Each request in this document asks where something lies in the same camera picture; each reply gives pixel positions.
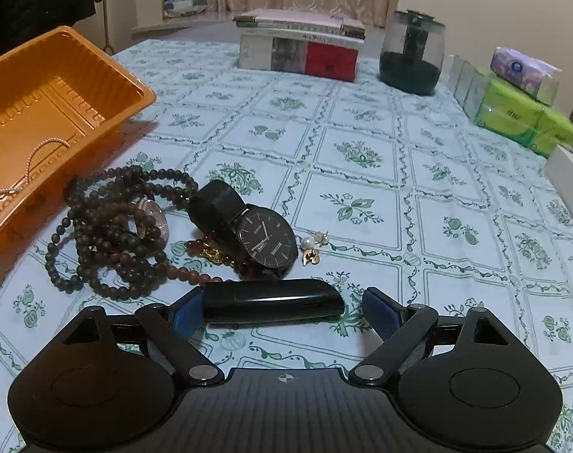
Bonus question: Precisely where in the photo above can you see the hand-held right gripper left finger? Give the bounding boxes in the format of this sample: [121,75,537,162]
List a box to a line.
[62,287,225,386]

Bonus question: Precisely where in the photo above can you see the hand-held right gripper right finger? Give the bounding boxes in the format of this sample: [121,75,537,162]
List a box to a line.
[348,287,509,386]

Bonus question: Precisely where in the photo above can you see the black oblong case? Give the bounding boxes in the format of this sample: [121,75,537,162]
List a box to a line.
[204,279,344,327]

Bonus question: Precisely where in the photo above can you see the black watch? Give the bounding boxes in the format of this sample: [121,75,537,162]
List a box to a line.
[187,180,299,280]

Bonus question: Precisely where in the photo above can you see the dark wooden bead necklace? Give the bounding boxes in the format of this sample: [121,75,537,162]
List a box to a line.
[47,165,202,301]

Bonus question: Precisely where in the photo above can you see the orange plastic tray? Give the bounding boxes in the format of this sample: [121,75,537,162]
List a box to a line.
[0,26,158,256]

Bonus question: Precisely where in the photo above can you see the pearl earrings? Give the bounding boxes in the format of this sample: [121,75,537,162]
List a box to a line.
[300,231,331,252]

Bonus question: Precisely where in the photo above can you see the silver watch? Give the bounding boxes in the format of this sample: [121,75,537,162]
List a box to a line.
[134,197,170,252]

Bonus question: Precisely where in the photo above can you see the green tissue pack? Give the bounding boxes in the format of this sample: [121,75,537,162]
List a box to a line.
[474,75,545,140]
[527,108,573,159]

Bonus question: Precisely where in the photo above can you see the glass jar with dark base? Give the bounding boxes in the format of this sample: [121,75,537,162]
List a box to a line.
[379,9,445,96]

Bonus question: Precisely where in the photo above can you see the purple tissue pack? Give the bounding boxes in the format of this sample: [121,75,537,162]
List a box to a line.
[490,46,562,105]

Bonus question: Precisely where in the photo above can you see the thin white book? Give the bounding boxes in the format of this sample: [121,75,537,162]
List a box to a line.
[241,25,366,51]

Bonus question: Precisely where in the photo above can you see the coat stand pole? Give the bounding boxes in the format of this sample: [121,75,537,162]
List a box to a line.
[100,0,116,54]

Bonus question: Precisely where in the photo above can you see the pink cover book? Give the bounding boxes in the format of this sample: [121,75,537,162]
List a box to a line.
[233,8,344,28]

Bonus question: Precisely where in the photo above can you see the amber bead bracelet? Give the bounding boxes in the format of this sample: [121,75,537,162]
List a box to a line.
[164,237,250,285]

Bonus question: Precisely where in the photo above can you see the pearl necklace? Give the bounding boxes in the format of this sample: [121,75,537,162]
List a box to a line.
[0,137,73,205]

